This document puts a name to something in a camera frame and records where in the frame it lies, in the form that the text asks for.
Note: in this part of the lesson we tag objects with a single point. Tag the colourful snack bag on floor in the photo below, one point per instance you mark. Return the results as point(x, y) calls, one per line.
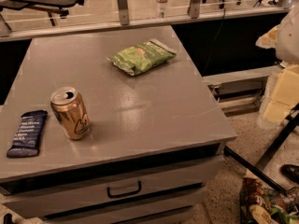
point(261, 205)

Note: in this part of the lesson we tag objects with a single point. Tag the clear plastic water bottle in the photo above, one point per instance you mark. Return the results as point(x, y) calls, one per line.
point(162, 0)

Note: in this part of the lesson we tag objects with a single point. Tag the green chip bag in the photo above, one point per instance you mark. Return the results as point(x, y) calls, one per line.
point(140, 58)

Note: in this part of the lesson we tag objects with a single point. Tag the dark blue snack bar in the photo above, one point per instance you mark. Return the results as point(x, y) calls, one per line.
point(26, 141)

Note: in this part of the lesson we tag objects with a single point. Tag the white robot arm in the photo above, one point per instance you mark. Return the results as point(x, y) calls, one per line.
point(287, 46)

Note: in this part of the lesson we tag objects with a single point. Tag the orange soda can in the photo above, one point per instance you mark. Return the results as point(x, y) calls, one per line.
point(69, 109)

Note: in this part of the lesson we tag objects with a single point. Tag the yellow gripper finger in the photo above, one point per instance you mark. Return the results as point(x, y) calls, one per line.
point(268, 40)
point(281, 95)

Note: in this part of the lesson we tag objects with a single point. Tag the black metal floor bar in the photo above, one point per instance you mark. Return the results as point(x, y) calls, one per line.
point(257, 169)

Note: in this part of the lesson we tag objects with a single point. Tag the black drawer handle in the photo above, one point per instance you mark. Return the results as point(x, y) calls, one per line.
point(124, 190)

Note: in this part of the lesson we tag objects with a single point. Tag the black shoe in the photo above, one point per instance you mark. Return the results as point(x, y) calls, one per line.
point(291, 172)

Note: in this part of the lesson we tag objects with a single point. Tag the grey drawer cabinet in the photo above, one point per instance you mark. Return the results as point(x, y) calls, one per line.
point(163, 128)

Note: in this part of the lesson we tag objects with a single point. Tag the metal railing frame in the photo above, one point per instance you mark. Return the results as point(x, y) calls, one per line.
point(108, 15)

